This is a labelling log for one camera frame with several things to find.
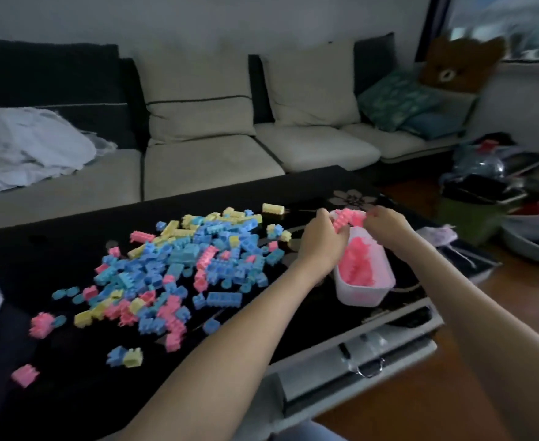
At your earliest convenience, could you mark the person's right hand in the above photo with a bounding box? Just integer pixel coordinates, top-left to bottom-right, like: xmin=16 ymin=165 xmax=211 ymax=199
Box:
xmin=363 ymin=206 xmax=418 ymax=254

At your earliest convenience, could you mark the person's left hand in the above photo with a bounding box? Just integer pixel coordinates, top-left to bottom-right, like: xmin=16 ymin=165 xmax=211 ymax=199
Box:
xmin=296 ymin=208 xmax=351 ymax=284

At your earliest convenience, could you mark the pile of colorful blocks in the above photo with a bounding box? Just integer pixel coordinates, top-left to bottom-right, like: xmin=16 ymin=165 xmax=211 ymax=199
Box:
xmin=11 ymin=203 xmax=293 ymax=389

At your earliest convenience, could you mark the person's left forearm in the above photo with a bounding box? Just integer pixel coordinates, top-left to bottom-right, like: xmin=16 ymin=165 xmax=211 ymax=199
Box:
xmin=122 ymin=266 xmax=328 ymax=441

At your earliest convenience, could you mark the person's right forearm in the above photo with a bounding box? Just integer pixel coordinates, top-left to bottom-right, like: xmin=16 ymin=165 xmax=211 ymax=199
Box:
xmin=396 ymin=233 xmax=539 ymax=441

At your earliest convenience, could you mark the person's left leg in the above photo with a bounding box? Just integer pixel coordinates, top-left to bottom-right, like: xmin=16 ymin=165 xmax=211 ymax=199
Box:
xmin=274 ymin=420 xmax=344 ymax=441

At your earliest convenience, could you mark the lavender plastic bag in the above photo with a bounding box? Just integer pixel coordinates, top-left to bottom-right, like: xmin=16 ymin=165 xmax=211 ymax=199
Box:
xmin=416 ymin=224 xmax=459 ymax=247

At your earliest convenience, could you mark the green trash bin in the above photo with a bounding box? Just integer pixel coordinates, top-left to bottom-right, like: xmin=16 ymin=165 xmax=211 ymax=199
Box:
xmin=437 ymin=174 xmax=527 ymax=246

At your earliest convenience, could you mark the clear bottle red cap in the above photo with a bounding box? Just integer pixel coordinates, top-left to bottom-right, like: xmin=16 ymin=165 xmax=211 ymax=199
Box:
xmin=453 ymin=140 xmax=507 ymax=179

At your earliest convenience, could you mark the blue cushion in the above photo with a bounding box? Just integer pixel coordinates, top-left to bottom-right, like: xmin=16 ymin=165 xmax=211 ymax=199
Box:
xmin=400 ymin=112 xmax=466 ymax=141

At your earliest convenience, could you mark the teal patterned cushion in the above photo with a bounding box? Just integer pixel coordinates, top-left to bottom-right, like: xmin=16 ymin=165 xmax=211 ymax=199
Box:
xmin=356 ymin=70 xmax=443 ymax=132

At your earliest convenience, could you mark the grey sofa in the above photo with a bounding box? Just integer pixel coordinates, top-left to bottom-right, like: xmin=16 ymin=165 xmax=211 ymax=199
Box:
xmin=0 ymin=32 xmax=480 ymax=233

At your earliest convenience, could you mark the grey plastic basin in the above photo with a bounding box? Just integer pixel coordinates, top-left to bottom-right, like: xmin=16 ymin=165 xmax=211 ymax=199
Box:
xmin=501 ymin=214 xmax=539 ymax=266

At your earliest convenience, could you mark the red bowl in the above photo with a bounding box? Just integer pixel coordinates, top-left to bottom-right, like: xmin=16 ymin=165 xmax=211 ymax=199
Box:
xmin=510 ymin=199 xmax=539 ymax=216

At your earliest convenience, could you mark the beige back cushion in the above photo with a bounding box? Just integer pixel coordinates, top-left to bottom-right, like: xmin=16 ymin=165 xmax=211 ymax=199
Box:
xmin=259 ymin=40 xmax=361 ymax=128
xmin=134 ymin=52 xmax=257 ymax=145

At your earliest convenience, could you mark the dark grey back cushion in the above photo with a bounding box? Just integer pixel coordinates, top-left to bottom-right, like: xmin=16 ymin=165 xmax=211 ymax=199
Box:
xmin=353 ymin=32 xmax=398 ymax=96

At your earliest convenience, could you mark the brown bear plush cushion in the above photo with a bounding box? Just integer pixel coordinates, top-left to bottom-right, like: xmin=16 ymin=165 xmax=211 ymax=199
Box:
xmin=418 ymin=34 xmax=507 ymax=95

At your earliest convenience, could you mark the window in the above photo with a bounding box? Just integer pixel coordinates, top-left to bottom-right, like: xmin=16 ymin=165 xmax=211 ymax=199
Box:
xmin=416 ymin=0 xmax=539 ymax=64

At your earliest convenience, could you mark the black glass coffee table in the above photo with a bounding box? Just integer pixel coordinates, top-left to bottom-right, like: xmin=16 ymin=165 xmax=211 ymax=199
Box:
xmin=0 ymin=165 xmax=502 ymax=441

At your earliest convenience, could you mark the crumpled white cloth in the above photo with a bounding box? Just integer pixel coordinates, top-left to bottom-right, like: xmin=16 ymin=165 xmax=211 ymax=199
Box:
xmin=0 ymin=104 xmax=118 ymax=200

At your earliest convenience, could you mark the metal drawer handle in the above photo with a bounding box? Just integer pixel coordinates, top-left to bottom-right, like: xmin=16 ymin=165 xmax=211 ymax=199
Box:
xmin=354 ymin=358 xmax=386 ymax=380

